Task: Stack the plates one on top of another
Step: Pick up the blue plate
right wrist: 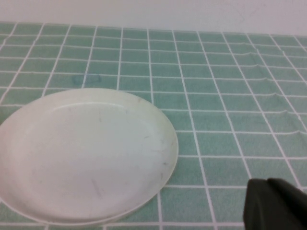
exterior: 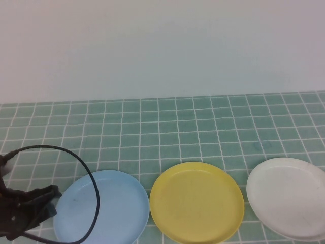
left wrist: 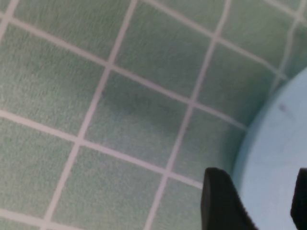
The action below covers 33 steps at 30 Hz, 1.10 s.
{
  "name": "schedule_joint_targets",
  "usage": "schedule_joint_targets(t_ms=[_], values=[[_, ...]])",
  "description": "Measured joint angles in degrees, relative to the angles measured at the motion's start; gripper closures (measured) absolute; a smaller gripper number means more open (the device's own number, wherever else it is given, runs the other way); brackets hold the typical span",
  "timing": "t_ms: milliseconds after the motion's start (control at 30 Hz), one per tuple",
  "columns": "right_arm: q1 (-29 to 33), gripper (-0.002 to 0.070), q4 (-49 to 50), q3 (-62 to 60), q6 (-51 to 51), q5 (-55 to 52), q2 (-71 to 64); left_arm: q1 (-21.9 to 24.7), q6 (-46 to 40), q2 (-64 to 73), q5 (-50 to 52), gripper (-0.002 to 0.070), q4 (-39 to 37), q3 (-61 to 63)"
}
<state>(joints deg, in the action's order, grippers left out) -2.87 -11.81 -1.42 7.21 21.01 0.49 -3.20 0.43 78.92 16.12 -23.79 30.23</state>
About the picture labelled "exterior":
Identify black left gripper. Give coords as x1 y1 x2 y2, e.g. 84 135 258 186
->
0 185 62 241

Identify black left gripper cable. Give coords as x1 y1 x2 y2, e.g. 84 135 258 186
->
5 144 101 241

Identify green white-checked tablecloth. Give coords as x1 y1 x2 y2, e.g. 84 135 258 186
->
0 91 325 244

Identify light blue plastic plate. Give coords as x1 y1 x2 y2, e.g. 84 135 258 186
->
53 170 150 244

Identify white plastic plate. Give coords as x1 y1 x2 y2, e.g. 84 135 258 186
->
246 157 325 241

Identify yellow plastic plate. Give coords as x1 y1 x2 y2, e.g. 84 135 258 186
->
149 162 245 244

